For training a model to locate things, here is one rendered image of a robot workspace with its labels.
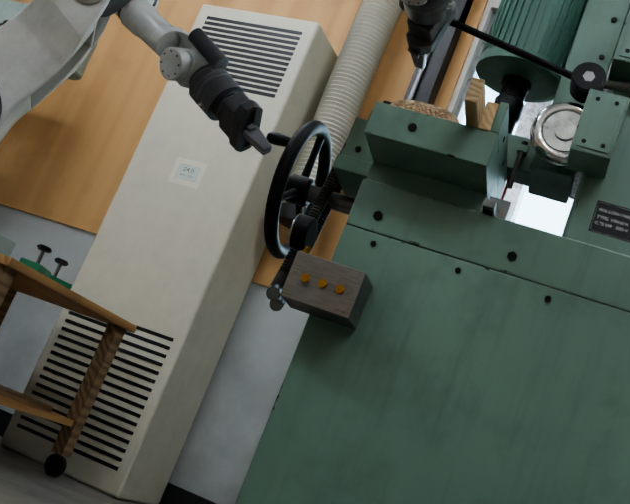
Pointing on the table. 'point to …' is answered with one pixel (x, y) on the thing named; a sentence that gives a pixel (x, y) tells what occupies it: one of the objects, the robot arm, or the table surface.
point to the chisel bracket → (521, 160)
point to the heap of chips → (426, 109)
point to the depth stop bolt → (518, 162)
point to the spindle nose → (513, 84)
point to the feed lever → (587, 79)
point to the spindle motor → (512, 15)
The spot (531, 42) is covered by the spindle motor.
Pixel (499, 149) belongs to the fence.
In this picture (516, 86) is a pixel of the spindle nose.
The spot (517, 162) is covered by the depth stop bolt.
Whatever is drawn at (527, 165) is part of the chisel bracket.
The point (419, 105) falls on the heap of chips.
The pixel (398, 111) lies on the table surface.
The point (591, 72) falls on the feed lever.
